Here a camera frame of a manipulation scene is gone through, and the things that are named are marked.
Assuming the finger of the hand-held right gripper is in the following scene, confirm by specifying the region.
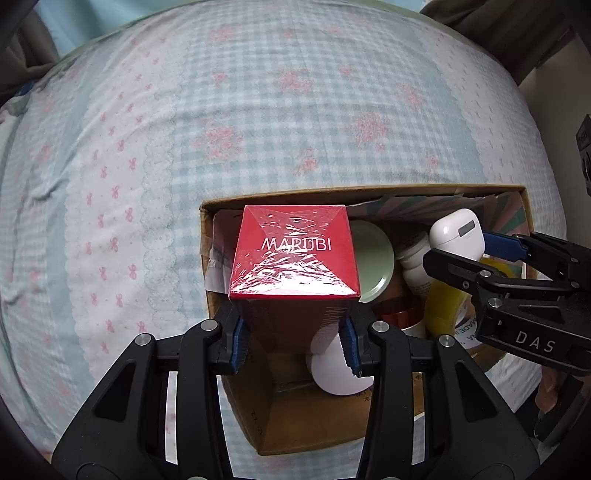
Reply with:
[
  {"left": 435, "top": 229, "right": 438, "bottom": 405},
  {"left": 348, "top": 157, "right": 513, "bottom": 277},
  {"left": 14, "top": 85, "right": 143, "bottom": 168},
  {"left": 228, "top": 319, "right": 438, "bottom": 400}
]
[
  {"left": 422, "top": 248, "right": 579, "bottom": 306},
  {"left": 482, "top": 231, "right": 591, "bottom": 291}
]

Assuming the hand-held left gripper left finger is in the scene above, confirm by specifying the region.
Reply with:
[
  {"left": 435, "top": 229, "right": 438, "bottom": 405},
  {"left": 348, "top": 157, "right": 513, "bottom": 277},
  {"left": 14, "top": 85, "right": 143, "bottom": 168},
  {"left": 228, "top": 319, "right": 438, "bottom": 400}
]
[{"left": 52, "top": 305, "right": 247, "bottom": 480}]

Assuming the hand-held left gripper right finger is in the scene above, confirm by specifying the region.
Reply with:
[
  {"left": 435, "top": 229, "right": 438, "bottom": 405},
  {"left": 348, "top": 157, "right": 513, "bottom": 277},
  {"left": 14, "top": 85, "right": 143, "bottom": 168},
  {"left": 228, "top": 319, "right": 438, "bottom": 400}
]
[{"left": 339, "top": 305, "right": 541, "bottom": 480}]

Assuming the jar with white lid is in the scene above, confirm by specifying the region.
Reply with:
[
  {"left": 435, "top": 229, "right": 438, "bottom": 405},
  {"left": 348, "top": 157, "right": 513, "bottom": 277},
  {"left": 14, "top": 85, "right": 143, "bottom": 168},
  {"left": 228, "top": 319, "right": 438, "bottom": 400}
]
[{"left": 309, "top": 318, "right": 377, "bottom": 396}]

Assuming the white earbuds case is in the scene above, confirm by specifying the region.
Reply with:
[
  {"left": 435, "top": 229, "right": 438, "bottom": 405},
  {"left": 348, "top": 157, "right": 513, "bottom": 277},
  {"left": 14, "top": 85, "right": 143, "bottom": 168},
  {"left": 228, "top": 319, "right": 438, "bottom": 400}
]
[{"left": 428, "top": 209, "right": 485, "bottom": 264}]

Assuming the white pill bottle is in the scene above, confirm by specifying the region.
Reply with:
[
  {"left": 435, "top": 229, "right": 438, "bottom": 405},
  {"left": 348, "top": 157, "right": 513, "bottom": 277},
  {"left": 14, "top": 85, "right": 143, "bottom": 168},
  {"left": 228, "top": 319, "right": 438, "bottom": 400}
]
[{"left": 398, "top": 231, "right": 435, "bottom": 298}]

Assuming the yellow tape roll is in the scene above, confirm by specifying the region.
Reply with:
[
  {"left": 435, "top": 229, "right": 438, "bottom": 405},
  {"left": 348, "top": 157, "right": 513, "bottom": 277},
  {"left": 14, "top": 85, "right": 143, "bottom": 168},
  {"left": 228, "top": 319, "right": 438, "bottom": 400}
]
[{"left": 425, "top": 258, "right": 525, "bottom": 337}]

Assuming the silver jar with red lid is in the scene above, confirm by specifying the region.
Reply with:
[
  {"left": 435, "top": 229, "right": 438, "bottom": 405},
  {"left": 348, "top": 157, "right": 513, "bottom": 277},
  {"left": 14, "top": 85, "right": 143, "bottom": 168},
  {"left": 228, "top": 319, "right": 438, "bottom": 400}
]
[{"left": 373, "top": 298, "right": 428, "bottom": 337}]

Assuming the pale green jar lid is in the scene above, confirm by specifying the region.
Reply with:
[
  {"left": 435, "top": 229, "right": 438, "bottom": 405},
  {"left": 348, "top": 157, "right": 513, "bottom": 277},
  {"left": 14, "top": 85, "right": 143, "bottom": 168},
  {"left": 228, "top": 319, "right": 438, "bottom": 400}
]
[{"left": 348, "top": 220, "right": 395, "bottom": 304}]

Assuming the cardboard box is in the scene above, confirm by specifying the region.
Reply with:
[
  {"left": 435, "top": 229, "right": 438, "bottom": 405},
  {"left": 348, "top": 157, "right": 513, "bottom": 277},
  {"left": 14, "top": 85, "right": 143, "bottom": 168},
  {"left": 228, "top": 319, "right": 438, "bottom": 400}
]
[{"left": 198, "top": 185, "right": 536, "bottom": 457}]

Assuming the red rectangular box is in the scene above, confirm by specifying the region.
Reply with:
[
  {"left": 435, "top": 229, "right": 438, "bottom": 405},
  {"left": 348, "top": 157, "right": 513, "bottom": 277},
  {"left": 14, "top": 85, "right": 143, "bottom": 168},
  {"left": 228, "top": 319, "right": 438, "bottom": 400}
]
[{"left": 228, "top": 204, "right": 361, "bottom": 354}]

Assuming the person's right hand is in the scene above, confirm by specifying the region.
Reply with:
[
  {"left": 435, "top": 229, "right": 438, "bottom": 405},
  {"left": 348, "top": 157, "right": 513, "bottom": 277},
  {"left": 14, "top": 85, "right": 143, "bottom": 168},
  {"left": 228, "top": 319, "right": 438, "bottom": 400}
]
[{"left": 536, "top": 364, "right": 575, "bottom": 414}]

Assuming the blue checked floral bedsheet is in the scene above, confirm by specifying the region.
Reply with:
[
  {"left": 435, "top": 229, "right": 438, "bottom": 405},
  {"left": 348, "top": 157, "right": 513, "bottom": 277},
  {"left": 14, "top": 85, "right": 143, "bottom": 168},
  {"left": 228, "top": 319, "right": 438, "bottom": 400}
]
[{"left": 0, "top": 0, "right": 568, "bottom": 462}]

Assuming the brown curtain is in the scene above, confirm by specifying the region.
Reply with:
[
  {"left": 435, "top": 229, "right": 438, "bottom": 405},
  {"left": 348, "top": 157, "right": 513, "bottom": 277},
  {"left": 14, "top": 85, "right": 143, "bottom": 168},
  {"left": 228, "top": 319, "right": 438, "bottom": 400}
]
[
  {"left": 0, "top": 0, "right": 61, "bottom": 107},
  {"left": 420, "top": 0, "right": 578, "bottom": 81}
]

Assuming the light blue hanging cloth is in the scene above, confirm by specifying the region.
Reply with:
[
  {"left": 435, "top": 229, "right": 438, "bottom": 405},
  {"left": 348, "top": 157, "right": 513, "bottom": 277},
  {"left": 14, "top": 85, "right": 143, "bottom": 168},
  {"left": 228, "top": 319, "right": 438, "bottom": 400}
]
[{"left": 39, "top": 0, "right": 153, "bottom": 35}]

